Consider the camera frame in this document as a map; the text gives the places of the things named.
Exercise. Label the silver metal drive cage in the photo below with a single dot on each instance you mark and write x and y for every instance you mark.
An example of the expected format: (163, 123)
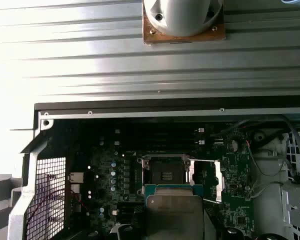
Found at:
(290, 200)

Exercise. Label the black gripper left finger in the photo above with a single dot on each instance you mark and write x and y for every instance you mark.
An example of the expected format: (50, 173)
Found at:
(137, 232)

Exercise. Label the silver CPU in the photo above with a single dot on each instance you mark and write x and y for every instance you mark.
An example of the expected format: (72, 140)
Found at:
(175, 212)

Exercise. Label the square brown base plate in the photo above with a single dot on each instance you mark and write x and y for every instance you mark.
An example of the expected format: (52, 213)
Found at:
(150, 37)

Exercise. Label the black RAM slot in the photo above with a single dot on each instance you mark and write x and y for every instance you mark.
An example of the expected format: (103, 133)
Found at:
(160, 137)
(160, 143)
(160, 149)

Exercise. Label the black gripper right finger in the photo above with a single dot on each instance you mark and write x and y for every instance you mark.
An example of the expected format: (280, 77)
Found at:
(215, 233)

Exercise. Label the black PC case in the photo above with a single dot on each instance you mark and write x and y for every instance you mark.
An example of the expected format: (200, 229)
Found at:
(165, 106)

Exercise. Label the CPU socket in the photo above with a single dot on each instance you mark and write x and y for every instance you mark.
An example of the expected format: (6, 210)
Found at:
(165, 175)

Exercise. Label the metal socket cover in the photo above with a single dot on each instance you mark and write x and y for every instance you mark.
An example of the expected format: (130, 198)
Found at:
(218, 180)

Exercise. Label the green motherboard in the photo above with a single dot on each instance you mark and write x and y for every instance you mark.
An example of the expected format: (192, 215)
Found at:
(102, 162)

